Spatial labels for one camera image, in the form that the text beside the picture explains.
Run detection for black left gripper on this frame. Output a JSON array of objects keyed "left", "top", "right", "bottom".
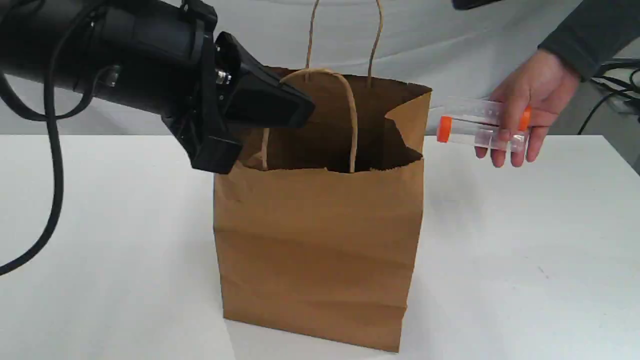
[{"left": 162, "top": 0, "right": 316, "bottom": 174}]

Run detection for brown paper bag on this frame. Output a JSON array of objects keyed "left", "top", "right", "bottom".
[{"left": 214, "top": 1, "right": 432, "bottom": 353}]

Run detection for clear tube orange caps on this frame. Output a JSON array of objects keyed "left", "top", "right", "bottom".
[{"left": 436, "top": 97, "right": 531, "bottom": 153}]

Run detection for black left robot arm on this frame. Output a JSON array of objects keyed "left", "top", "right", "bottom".
[{"left": 1, "top": 0, "right": 315, "bottom": 174}]

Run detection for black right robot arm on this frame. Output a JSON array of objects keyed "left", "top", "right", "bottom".
[{"left": 451, "top": 0, "right": 501, "bottom": 11}]

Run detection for dark sleeved forearm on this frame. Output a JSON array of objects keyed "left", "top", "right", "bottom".
[{"left": 538, "top": 0, "right": 640, "bottom": 81}]

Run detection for person's bare hand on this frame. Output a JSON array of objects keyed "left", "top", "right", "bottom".
[{"left": 489, "top": 49, "right": 581, "bottom": 167}]

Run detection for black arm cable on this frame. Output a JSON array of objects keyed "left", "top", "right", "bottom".
[{"left": 0, "top": 0, "right": 96, "bottom": 277}]

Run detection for black cables bundle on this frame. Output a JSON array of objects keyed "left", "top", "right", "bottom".
[{"left": 577, "top": 59, "right": 640, "bottom": 136}]

